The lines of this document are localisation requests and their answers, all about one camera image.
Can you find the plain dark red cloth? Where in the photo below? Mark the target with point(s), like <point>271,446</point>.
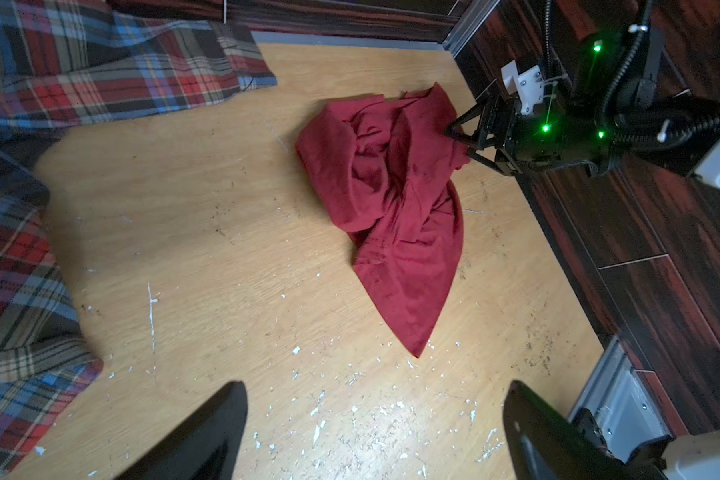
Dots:
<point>382,169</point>

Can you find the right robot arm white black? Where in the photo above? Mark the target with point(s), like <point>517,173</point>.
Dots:
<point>616,81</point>

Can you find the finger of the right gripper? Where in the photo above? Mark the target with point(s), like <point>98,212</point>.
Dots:
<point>500,163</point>
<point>484,113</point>

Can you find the aluminium front rail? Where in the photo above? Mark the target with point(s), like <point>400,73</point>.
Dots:
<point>616,412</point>

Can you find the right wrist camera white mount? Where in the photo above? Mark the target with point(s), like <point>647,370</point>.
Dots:
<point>529,86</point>

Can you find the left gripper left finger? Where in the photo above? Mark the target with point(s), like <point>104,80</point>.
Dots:
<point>204,446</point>

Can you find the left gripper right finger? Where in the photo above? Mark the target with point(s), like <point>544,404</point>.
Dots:
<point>544,445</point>

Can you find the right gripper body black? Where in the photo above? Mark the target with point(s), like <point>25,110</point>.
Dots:
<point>536,143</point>

